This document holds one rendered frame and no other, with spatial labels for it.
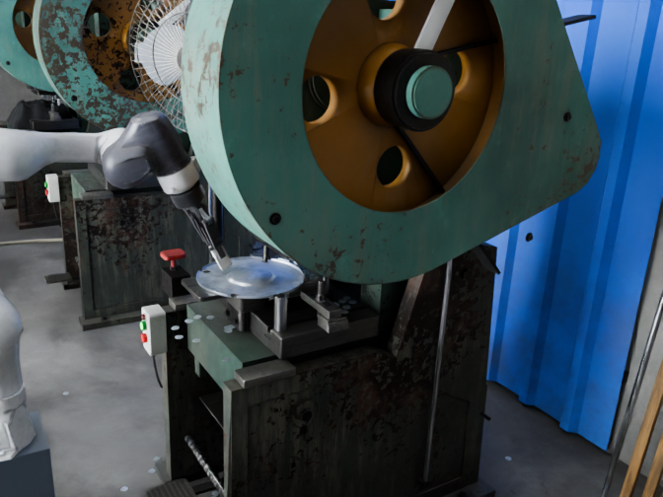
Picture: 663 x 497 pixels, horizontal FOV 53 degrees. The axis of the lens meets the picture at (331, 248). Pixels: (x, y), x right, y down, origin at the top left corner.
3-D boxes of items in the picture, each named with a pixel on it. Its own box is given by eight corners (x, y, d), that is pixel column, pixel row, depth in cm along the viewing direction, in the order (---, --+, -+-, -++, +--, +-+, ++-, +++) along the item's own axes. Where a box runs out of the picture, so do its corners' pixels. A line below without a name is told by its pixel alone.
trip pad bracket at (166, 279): (173, 334, 202) (171, 274, 196) (163, 321, 210) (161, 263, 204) (192, 330, 205) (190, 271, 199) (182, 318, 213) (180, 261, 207)
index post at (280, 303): (277, 331, 166) (278, 297, 163) (272, 327, 169) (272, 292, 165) (287, 329, 168) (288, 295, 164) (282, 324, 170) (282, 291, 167)
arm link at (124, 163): (114, 185, 150) (117, 202, 141) (84, 134, 143) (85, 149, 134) (187, 151, 152) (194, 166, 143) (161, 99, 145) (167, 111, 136)
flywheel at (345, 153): (191, 203, 106) (380, -228, 101) (152, 177, 123) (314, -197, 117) (469, 309, 150) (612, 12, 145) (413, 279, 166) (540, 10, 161)
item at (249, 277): (287, 305, 164) (287, 302, 163) (178, 291, 169) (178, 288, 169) (315, 265, 190) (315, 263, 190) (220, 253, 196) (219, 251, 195)
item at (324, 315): (329, 333, 167) (330, 296, 163) (296, 308, 180) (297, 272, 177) (348, 328, 170) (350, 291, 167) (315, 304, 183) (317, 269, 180)
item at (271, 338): (280, 360, 165) (280, 338, 163) (211, 295, 201) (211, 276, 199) (378, 335, 180) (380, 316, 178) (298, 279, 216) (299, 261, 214)
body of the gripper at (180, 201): (162, 190, 152) (181, 223, 157) (177, 199, 146) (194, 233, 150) (189, 174, 155) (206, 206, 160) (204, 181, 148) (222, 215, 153)
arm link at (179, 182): (163, 180, 142) (174, 201, 145) (211, 151, 147) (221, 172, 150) (143, 169, 152) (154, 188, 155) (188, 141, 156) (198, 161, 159)
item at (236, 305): (200, 344, 169) (199, 296, 165) (181, 322, 181) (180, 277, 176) (286, 325, 182) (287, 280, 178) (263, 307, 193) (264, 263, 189)
